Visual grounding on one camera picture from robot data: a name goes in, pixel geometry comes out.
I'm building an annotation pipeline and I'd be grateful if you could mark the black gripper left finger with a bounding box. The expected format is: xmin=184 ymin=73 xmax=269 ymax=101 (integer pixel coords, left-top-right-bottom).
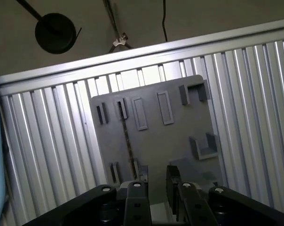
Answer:
xmin=22 ymin=165 xmax=152 ymax=226

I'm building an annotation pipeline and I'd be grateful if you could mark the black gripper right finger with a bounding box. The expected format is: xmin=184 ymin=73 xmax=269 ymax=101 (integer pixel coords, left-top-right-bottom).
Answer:
xmin=166 ymin=165 xmax=284 ymax=226

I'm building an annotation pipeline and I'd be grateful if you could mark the RAM stick with black chips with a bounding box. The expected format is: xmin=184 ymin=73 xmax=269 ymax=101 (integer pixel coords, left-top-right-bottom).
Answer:
xmin=118 ymin=101 xmax=139 ymax=181

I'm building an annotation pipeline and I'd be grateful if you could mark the pale plastic parts rack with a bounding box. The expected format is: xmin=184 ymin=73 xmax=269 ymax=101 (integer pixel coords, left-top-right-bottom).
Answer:
xmin=89 ymin=74 xmax=227 ymax=208

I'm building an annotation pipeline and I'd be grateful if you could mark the black round stand base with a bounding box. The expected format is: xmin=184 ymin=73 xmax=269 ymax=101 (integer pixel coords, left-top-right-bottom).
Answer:
xmin=15 ymin=0 xmax=83 ymax=55

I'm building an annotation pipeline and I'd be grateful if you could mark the white cable clip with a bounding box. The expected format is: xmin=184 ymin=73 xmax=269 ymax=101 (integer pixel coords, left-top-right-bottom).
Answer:
xmin=112 ymin=35 xmax=128 ymax=47

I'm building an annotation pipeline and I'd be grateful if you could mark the thin black cable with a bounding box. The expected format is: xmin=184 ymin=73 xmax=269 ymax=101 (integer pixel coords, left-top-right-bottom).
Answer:
xmin=161 ymin=0 xmax=169 ymax=42

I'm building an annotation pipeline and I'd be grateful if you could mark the dark cable bundle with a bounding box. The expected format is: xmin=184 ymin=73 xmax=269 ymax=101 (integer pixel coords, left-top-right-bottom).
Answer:
xmin=103 ymin=0 xmax=134 ymax=54

